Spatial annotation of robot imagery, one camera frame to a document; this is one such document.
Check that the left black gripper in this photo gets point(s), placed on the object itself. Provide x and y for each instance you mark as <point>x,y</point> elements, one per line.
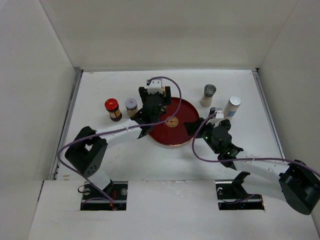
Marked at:
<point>167,97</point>

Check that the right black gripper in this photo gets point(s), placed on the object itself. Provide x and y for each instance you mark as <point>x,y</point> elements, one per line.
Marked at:
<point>190,126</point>

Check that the silver lid spice jar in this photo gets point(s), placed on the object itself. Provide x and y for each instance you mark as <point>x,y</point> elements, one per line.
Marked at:
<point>131,107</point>

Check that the green label sauce bottle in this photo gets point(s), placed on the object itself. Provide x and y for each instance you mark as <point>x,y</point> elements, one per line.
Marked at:
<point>163,88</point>

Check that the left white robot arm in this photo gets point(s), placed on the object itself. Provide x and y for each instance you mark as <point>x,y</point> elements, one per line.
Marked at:
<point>87,151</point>

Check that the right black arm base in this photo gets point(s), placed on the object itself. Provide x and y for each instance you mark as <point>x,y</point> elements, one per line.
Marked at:
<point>232,196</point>

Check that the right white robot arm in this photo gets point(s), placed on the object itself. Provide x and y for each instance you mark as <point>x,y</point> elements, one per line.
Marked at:
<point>291,181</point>

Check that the red round tray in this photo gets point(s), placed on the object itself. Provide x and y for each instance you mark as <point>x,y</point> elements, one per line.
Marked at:
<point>173,132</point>

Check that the grey cap salt grinder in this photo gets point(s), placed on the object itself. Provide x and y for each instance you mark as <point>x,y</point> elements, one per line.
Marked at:
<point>209,91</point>

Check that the black cap pepper bottle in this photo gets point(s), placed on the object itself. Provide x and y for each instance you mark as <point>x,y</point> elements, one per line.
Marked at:
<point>225,124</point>

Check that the red lid sauce jar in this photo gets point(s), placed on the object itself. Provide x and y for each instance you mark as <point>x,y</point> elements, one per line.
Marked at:
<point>112,106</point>

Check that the white blue cylinder shaker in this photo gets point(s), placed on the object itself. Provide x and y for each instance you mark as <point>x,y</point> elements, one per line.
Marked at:
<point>231,107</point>

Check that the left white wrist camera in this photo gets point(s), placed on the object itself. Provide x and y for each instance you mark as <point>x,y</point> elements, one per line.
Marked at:
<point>154,86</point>

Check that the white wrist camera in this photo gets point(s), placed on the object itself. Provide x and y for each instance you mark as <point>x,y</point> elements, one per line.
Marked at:
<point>154,86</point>
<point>218,115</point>

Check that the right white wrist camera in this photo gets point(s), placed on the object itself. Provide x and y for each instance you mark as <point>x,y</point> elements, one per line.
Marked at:
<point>218,115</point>

